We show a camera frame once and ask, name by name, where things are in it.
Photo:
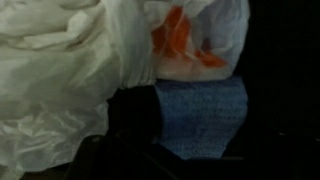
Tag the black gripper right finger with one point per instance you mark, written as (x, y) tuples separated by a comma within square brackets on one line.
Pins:
[(283, 153)]

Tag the white towel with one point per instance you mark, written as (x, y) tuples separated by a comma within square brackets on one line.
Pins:
[(50, 83)]

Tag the white cloth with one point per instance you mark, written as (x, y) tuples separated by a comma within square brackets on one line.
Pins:
[(213, 40)]

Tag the dark rectangular block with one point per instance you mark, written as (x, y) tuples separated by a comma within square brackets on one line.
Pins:
[(203, 116)]

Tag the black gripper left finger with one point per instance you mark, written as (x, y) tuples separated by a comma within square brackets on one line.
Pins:
[(133, 123)]

